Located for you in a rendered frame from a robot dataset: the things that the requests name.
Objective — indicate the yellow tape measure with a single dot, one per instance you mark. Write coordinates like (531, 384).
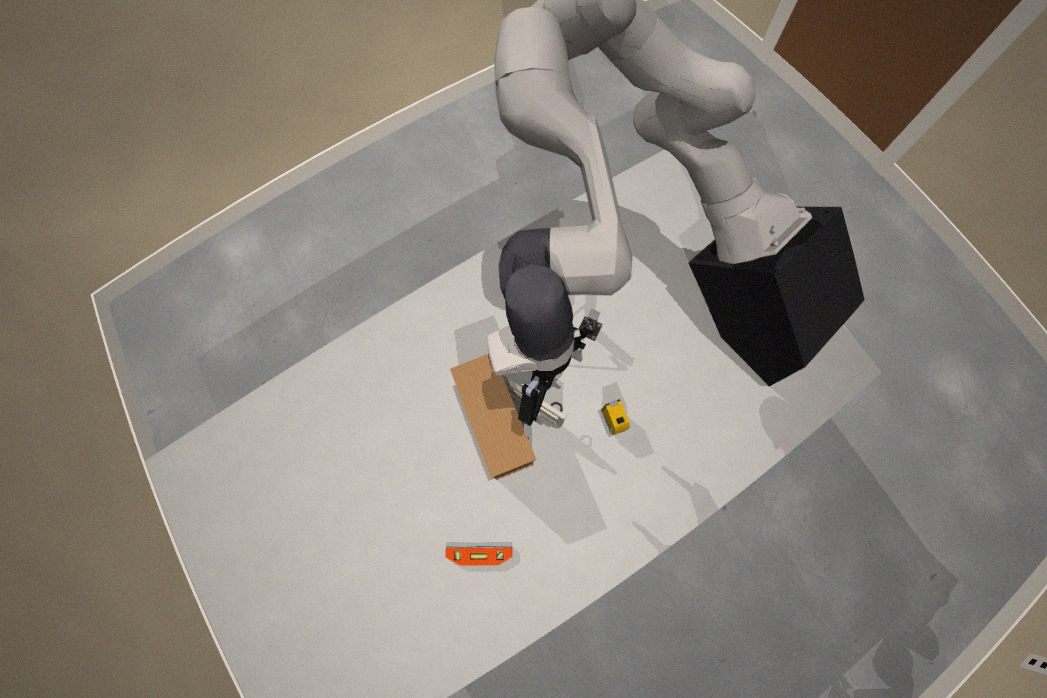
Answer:
(615, 417)

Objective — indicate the orange spirit level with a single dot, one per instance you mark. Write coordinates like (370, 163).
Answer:
(466, 555)

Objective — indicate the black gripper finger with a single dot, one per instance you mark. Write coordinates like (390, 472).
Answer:
(578, 346)
(530, 394)

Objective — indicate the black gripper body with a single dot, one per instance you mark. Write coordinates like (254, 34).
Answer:
(544, 375)

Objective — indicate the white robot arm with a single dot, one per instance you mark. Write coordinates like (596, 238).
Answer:
(690, 94)

